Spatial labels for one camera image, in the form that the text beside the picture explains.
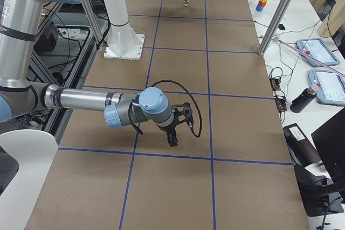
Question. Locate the stacked colour blocks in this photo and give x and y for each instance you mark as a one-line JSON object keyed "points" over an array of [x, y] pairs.
{"points": [[261, 4]]}

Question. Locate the small electronics board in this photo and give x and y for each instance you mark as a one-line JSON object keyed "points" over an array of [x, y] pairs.
{"points": [[275, 83]]}

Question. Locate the black cylindrical bottle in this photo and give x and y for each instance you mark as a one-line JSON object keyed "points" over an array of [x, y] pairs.
{"points": [[307, 95]]}

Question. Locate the white curved panel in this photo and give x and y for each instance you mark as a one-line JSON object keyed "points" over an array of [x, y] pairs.
{"points": [[34, 150]]}

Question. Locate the blue teach pendant far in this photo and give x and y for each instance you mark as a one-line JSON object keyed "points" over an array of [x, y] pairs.
{"points": [[317, 49]]}

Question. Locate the blue teach pendant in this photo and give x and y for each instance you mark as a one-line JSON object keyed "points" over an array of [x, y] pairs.
{"points": [[332, 87], [317, 49]]}

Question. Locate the black monitor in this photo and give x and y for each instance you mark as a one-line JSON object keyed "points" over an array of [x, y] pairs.
{"points": [[329, 142]]}

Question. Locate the black office chair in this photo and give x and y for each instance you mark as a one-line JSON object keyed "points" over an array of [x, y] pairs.
{"points": [[319, 193]]}

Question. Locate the blue teach pendant near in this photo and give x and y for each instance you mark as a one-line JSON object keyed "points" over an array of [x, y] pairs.
{"points": [[332, 87]]}

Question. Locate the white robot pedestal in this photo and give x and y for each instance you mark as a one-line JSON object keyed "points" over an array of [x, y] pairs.
{"points": [[122, 41]]}

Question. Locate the aluminium frame post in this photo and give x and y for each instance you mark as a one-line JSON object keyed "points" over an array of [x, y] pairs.
{"points": [[276, 19]]}

